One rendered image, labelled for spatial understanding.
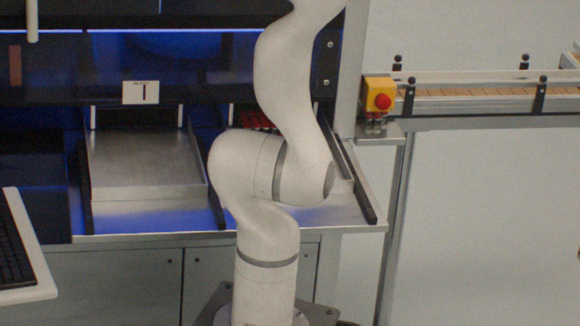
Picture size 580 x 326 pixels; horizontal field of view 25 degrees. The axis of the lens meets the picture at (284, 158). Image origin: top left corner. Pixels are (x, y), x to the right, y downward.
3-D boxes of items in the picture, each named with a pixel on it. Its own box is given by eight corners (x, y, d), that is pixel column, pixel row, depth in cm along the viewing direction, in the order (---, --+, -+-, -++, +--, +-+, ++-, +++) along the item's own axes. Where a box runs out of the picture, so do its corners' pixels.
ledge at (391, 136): (343, 120, 339) (344, 114, 338) (391, 119, 342) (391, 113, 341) (355, 146, 327) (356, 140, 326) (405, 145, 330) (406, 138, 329)
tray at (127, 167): (83, 129, 320) (83, 117, 318) (188, 127, 325) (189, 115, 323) (91, 201, 291) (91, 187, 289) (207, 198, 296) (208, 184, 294)
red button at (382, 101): (371, 105, 322) (373, 90, 320) (387, 105, 323) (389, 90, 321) (375, 112, 319) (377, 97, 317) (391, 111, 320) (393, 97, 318)
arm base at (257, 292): (292, 368, 247) (300, 288, 238) (198, 343, 252) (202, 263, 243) (320, 314, 263) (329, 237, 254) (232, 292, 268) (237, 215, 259)
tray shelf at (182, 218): (62, 137, 319) (62, 130, 319) (340, 131, 333) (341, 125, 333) (72, 243, 279) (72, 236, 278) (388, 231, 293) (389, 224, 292)
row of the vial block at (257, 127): (241, 139, 321) (242, 123, 319) (312, 138, 325) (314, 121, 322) (243, 143, 319) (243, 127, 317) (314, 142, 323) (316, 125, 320)
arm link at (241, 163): (288, 273, 242) (299, 160, 231) (194, 251, 246) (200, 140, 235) (306, 240, 252) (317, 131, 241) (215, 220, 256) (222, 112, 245)
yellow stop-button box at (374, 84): (358, 99, 328) (362, 73, 325) (386, 99, 330) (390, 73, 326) (366, 112, 322) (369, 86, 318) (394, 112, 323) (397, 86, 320)
